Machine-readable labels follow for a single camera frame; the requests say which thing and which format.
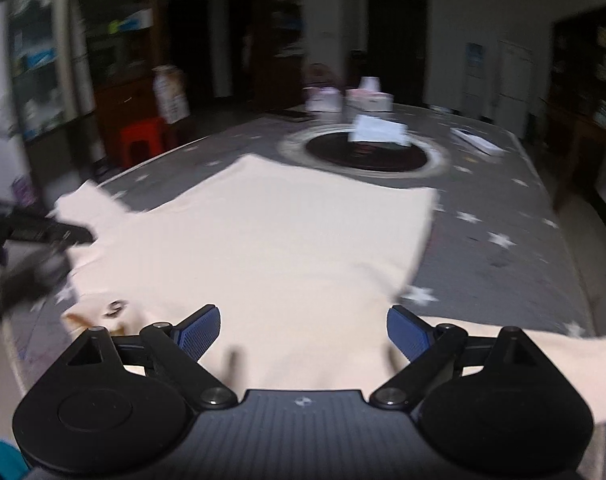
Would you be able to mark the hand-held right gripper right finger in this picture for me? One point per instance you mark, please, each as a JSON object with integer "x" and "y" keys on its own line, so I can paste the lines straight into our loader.
{"x": 407, "y": 334}

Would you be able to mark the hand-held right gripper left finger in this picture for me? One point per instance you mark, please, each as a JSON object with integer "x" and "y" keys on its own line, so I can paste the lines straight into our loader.
{"x": 202, "y": 332}

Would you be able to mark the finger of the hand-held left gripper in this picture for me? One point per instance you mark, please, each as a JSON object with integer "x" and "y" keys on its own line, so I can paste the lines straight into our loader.
{"x": 58, "y": 232}
{"x": 30, "y": 277}

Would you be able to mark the cream shirt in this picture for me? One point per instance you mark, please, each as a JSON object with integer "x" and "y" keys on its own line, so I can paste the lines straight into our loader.
{"x": 283, "y": 240}

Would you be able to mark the red plastic stool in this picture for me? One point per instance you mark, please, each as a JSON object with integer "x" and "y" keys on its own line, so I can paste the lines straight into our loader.
{"x": 140, "y": 137}

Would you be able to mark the grey star-print tablecloth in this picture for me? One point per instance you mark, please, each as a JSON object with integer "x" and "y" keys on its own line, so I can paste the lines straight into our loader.
{"x": 483, "y": 200}

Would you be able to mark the white printed bag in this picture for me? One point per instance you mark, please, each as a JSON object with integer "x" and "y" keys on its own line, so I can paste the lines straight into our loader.
{"x": 172, "y": 95}

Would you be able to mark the glass-front display cabinet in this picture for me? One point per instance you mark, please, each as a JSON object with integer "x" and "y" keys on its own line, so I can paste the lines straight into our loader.
{"x": 48, "y": 50}

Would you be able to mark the flat white box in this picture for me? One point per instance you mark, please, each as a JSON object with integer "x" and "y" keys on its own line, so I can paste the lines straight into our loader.
{"x": 475, "y": 140}

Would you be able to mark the white paper sheet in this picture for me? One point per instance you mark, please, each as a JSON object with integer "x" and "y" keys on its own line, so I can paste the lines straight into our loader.
{"x": 378, "y": 130}

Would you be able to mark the white and pink tissue box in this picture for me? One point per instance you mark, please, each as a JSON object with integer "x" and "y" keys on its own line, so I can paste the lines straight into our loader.
{"x": 370, "y": 97}

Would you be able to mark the white refrigerator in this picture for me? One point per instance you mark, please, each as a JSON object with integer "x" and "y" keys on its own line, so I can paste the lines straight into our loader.
{"x": 508, "y": 85}

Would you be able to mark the dark door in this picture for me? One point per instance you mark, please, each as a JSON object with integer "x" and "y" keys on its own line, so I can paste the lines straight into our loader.
{"x": 397, "y": 50}

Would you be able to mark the blue poster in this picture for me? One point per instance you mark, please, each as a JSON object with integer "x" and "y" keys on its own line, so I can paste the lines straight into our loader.
{"x": 474, "y": 55}

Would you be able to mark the dark wooden cabinet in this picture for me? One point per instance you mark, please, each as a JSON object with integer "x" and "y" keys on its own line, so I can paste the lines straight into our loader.
{"x": 588, "y": 90}

